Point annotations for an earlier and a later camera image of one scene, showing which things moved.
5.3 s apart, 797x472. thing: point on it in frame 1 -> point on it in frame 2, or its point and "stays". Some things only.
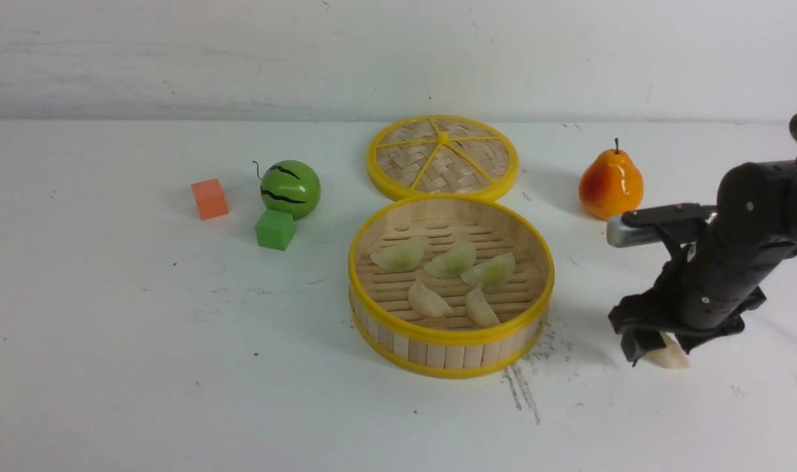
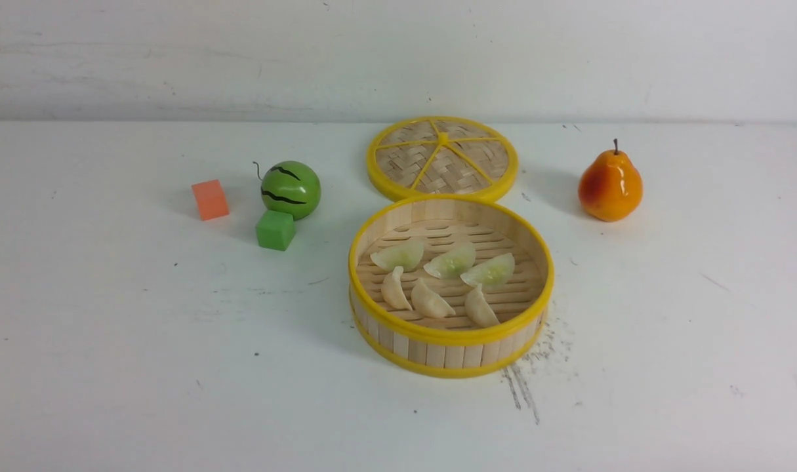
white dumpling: (427, 302) stays
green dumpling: (401, 256) stays
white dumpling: (672, 355) -> (391, 290)
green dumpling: (452, 264) stays
